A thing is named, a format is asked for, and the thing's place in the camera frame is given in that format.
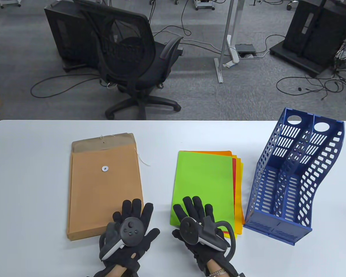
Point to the person's right hand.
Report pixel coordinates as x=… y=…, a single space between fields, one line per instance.
x=194 y=209

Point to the flat black floor box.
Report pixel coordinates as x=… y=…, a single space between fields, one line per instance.
x=246 y=47

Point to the black mesh office chair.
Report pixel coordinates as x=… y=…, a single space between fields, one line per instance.
x=150 y=72

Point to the black computer cabinet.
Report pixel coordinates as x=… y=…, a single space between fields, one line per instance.
x=60 y=34

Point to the black wheeled platform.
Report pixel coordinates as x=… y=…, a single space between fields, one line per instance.
x=294 y=59

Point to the white wheeled stand base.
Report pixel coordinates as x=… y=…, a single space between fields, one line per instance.
x=204 y=6

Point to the golden yellow cardstock sheet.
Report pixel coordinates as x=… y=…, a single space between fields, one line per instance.
x=238 y=187

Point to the lime green cardstock sheet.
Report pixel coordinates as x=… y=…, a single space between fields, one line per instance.
x=203 y=184

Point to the person's left forearm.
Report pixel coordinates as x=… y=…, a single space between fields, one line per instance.
x=118 y=271

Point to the person's right forearm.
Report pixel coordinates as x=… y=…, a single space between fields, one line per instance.
x=214 y=265

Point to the tall black equipment cabinet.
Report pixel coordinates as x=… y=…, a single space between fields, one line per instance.
x=314 y=31

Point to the white power strip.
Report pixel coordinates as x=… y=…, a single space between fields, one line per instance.
x=235 y=56

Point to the orange cardstock sheet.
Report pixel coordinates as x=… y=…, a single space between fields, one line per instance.
x=213 y=151

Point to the blue plastic file holder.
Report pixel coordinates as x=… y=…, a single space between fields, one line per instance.
x=276 y=228

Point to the person's left hand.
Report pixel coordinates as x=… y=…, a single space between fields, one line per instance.
x=145 y=230

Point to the white cart base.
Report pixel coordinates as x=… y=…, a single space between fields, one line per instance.
x=10 y=3

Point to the red cardstock sheet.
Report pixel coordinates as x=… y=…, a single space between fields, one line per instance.
x=234 y=173

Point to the metal desk leg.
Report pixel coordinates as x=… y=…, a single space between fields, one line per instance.
x=230 y=26

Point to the grey white tracking controller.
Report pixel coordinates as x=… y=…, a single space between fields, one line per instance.
x=129 y=230
x=190 y=230

